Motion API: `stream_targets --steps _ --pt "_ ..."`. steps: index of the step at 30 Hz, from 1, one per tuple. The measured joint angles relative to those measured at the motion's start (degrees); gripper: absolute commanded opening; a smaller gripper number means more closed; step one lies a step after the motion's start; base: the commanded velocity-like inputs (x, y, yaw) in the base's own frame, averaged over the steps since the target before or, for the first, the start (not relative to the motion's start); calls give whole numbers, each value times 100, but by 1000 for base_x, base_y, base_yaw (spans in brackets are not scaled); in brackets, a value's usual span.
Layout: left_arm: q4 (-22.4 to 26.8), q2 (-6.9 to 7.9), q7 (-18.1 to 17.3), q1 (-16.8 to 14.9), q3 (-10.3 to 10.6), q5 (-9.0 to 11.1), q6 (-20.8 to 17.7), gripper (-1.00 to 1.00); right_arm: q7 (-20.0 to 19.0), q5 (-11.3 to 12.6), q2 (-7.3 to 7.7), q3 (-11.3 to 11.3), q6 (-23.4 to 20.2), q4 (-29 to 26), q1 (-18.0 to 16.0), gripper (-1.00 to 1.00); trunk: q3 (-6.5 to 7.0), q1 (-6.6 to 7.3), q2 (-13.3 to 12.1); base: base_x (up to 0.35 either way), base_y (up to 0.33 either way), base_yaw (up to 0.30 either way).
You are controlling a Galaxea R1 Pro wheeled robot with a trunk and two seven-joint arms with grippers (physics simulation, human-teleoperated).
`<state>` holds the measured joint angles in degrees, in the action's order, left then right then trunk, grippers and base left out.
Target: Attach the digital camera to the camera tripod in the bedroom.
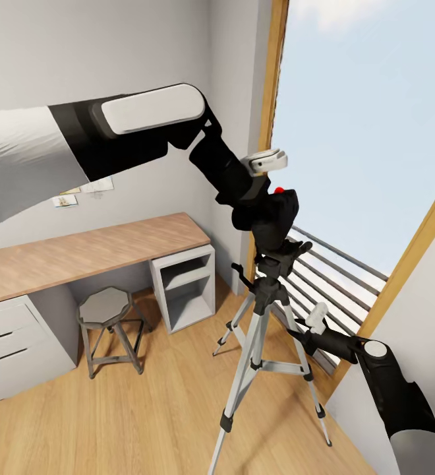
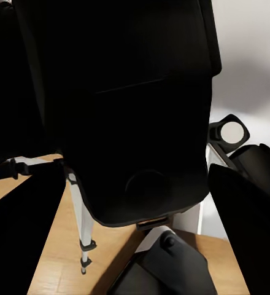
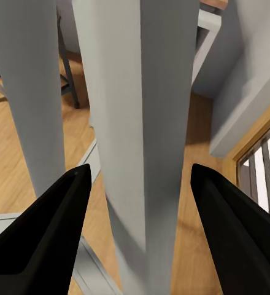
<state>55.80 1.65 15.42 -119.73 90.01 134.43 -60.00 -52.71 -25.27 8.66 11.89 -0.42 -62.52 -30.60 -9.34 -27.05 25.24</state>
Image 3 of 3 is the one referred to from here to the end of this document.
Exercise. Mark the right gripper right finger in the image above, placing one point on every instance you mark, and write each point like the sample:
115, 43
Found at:
237, 231

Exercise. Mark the taboret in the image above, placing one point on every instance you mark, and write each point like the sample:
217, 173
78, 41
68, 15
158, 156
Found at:
70, 87

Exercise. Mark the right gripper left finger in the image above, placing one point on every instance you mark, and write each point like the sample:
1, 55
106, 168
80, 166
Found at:
38, 250

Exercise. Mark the camera tripod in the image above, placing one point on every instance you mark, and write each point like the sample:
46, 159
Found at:
138, 58

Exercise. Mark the fixed window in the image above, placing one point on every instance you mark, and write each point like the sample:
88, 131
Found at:
247, 165

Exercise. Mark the desk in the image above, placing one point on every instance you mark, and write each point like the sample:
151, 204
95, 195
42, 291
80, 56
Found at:
209, 23

